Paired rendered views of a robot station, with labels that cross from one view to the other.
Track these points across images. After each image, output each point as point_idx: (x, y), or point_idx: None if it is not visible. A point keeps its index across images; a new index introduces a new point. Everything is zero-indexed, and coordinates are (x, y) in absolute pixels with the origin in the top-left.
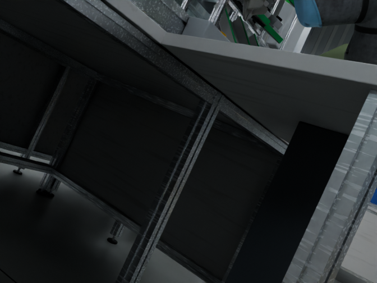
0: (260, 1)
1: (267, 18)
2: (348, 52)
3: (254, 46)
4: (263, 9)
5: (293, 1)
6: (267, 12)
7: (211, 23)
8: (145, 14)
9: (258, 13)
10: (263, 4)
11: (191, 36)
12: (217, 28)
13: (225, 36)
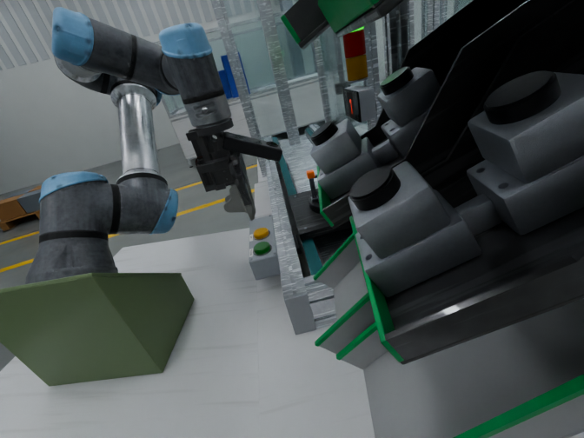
0: (228, 196)
1: (319, 202)
2: (115, 265)
3: (188, 237)
4: (229, 206)
5: (342, 0)
6: (478, 131)
7: (249, 222)
8: (255, 216)
9: (236, 210)
10: (230, 198)
11: (232, 230)
12: (249, 227)
13: (249, 235)
